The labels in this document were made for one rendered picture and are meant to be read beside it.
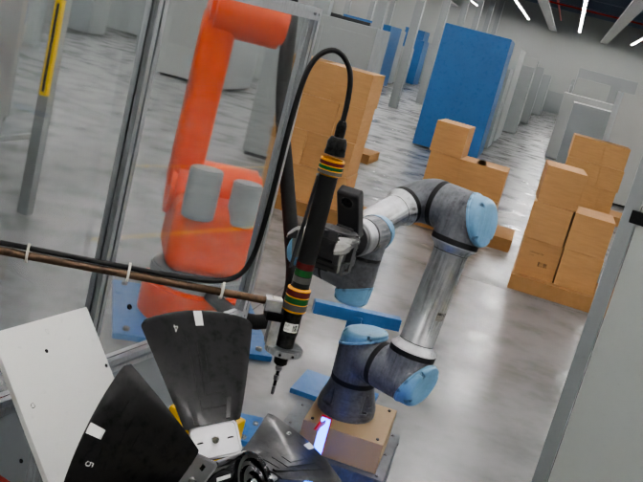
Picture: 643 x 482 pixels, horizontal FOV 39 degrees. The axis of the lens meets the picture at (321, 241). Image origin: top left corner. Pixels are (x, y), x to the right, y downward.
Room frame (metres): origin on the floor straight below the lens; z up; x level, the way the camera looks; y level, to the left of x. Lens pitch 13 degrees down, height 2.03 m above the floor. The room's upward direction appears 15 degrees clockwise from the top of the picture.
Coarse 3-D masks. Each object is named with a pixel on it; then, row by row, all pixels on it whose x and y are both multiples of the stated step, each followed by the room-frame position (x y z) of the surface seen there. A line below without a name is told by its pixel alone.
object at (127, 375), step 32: (128, 384) 1.34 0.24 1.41; (96, 416) 1.29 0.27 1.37; (128, 416) 1.33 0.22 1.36; (160, 416) 1.37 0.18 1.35; (96, 448) 1.28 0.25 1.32; (128, 448) 1.33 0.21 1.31; (160, 448) 1.37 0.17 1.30; (192, 448) 1.42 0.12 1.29; (64, 480) 1.24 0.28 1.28; (96, 480) 1.29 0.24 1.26; (128, 480) 1.33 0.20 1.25; (160, 480) 1.38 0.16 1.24
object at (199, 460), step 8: (200, 456) 1.43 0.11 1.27; (192, 464) 1.43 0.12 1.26; (200, 464) 1.44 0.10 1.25; (208, 464) 1.45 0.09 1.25; (216, 464) 1.46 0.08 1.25; (192, 472) 1.43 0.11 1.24; (200, 472) 1.44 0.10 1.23; (208, 472) 1.45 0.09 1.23; (184, 480) 1.42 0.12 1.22; (200, 480) 1.45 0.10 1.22
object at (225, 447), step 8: (216, 424) 1.56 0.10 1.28; (224, 424) 1.56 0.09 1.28; (232, 424) 1.56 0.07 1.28; (192, 432) 1.54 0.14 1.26; (200, 432) 1.54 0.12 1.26; (208, 432) 1.54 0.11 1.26; (216, 432) 1.55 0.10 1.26; (224, 432) 1.55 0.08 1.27; (232, 432) 1.55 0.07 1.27; (192, 440) 1.53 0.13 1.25; (200, 440) 1.53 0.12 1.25; (208, 440) 1.53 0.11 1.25; (224, 440) 1.54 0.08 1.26; (232, 440) 1.54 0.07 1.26; (240, 440) 1.54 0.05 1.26; (200, 448) 1.52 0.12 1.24; (208, 448) 1.53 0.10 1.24; (216, 448) 1.53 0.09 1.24; (224, 448) 1.53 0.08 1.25; (232, 448) 1.53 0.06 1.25; (240, 448) 1.53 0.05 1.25; (208, 456) 1.52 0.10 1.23; (216, 456) 1.52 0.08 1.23; (224, 456) 1.52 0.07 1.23
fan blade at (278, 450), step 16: (272, 416) 1.84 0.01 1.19; (256, 432) 1.75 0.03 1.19; (272, 432) 1.77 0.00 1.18; (256, 448) 1.68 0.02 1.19; (272, 448) 1.71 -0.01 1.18; (288, 448) 1.74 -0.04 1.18; (304, 448) 1.78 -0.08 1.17; (272, 464) 1.63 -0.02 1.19; (288, 464) 1.66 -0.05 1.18; (304, 464) 1.70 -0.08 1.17; (320, 464) 1.75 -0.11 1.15; (304, 480) 1.64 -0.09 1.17; (320, 480) 1.68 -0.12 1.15; (336, 480) 1.74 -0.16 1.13
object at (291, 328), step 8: (336, 128) 1.58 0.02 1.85; (344, 128) 1.58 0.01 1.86; (336, 136) 1.57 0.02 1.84; (328, 144) 1.57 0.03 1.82; (336, 144) 1.56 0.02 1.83; (344, 144) 1.57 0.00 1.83; (328, 152) 1.57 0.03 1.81; (336, 152) 1.56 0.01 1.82; (344, 152) 1.58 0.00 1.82; (288, 312) 1.57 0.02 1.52; (288, 320) 1.56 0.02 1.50; (296, 320) 1.57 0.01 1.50; (280, 328) 1.57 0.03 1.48; (288, 328) 1.56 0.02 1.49; (296, 328) 1.57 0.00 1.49; (280, 336) 1.57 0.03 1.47; (288, 336) 1.56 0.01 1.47; (296, 336) 1.57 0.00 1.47; (280, 344) 1.57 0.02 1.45; (288, 344) 1.57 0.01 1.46; (280, 360) 1.57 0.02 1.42
